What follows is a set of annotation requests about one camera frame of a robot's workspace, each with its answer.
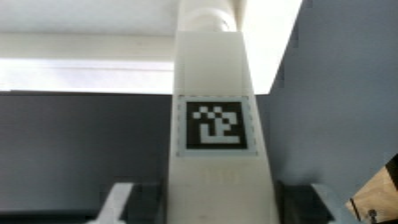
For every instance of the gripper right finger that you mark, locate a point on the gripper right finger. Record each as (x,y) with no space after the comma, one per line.
(307,205)

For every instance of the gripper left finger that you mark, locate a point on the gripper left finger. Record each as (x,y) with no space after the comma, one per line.
(131,204)

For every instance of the white desk top tray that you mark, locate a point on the white desk top tray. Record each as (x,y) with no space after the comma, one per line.
(92,46)

